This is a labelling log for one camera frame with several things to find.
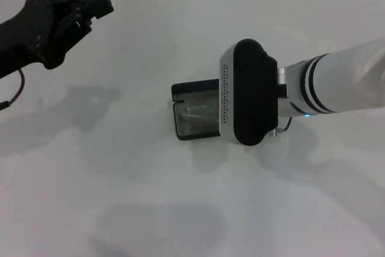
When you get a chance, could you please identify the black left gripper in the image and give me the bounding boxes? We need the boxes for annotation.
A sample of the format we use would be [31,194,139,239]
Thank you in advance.
[0,0,116,81]

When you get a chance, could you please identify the black glasses case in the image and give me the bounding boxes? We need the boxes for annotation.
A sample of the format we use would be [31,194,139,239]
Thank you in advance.
[171,78,224,141]

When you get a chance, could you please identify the clear plastic glasses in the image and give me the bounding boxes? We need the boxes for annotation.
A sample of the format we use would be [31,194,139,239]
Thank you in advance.
[180,103,221,123]

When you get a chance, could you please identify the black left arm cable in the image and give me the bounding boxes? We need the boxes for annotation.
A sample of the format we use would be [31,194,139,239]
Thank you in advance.
[0,69,27,111]

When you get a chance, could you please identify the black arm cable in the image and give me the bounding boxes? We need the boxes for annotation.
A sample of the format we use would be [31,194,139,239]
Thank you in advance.
[0,69,27,111]
[269,117,295,137]

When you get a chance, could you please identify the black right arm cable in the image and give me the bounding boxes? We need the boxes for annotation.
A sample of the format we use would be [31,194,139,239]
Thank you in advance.
[269,117,295,137]

